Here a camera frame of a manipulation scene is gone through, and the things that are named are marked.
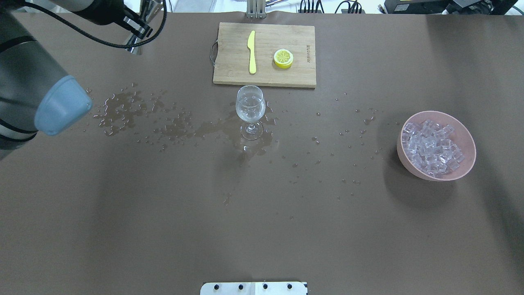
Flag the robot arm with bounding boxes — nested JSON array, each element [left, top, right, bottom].
[[0, 0, 168, 159]]

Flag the clear wine glass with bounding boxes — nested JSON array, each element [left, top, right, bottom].
[[235, 85, 266, 141]]

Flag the ice cubes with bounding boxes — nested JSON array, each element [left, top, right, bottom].
[[400, 120, 465, 179]]

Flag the yellow lemon slice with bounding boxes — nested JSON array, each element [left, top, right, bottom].
[[273, 49, 294, 69]]

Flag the bamboo cutting board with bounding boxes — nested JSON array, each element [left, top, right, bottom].
[[212, 22, 317, 89]]

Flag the yellow plastic knife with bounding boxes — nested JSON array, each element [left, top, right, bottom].
[[247, 30, 257, 75]]

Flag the pink bowl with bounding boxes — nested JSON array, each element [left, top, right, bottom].
[[396, 111, 477, 182]]

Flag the black power brick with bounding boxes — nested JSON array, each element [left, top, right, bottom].
[[384, 0, 451, 15]]

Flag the aluminium frame post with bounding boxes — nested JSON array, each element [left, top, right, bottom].
[[246, 0, 267, 19]]

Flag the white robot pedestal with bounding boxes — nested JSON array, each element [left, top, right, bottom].
[[200, 281, 309, 295]]

